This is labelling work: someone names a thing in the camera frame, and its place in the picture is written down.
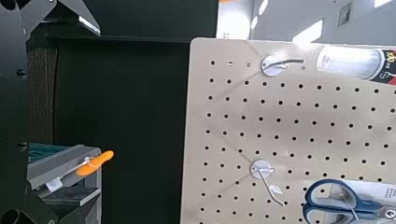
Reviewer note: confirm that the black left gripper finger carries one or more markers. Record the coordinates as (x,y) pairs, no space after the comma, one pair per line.
(18,12)
(25,208)

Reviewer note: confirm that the grey crate with teal inside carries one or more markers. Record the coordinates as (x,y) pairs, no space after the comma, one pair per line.
(59,161)

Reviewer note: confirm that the black back panel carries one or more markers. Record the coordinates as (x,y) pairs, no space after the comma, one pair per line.
(137,109)

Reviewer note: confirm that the beige perforated pegboard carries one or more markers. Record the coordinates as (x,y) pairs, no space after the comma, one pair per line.
(322,132)

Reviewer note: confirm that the blue scissors on white card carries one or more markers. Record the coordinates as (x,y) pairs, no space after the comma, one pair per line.
(339,203)

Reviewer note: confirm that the small square grey label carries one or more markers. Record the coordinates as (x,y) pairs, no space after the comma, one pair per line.
(344,14)

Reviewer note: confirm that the white tube with red label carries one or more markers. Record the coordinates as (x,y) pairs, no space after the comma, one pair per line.
(348,62)

